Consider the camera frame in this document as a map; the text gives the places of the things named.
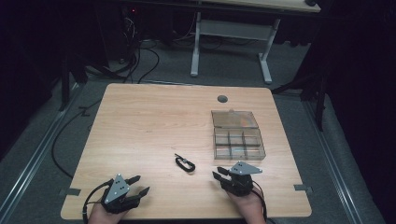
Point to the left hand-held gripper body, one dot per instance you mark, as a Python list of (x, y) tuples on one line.
[(117, 189)]

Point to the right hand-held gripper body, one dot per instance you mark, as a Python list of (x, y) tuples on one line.
[(239, 179)]

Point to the clear plastic compartment box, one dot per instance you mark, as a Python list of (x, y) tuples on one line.
[(238, 137)]

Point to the person's left hand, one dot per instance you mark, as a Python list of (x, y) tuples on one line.
[(102, 215)]

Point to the grey tape strip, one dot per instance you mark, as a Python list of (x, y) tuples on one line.
[(71, 192), (302, 187)]

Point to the round grey table grommet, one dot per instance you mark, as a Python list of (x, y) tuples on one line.
[(222, 99)]

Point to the black metal stand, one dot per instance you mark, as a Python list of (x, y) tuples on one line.
[(66, 84), (317, 90)]

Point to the white-framed desk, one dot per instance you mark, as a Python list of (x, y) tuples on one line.
[(232, 29)]

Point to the metal floor rail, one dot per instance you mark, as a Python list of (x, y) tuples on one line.
[(334, 161), (31, 158)]

